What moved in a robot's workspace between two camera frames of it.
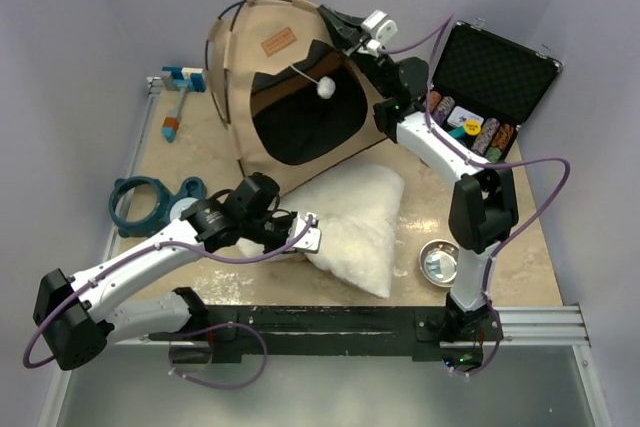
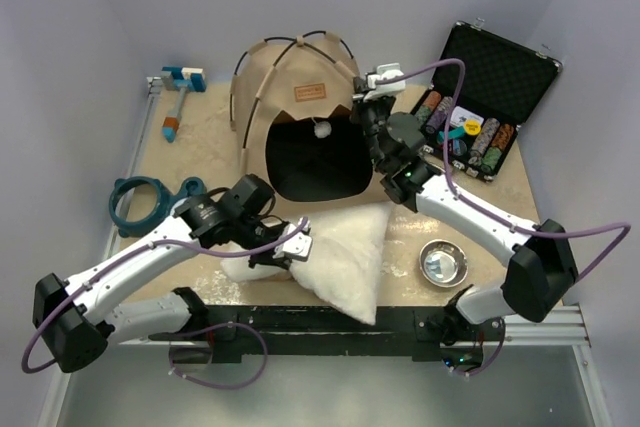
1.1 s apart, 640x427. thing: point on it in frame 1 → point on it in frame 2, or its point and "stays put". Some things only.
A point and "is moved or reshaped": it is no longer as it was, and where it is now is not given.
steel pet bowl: (438, 261) stays put
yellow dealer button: (472, 126) stays put
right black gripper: (345, 31) → (361, 105)
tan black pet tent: (296, 98) is moved or reshaped
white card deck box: (459, 115) stays put
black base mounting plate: (236, 333) stays put
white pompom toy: (326, 87) → (322, 129)
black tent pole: (226, 70) → (284, 54)
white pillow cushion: (357, 211) → (343, 264)
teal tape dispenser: (192, 187) stays put
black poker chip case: (484, 88) stays put
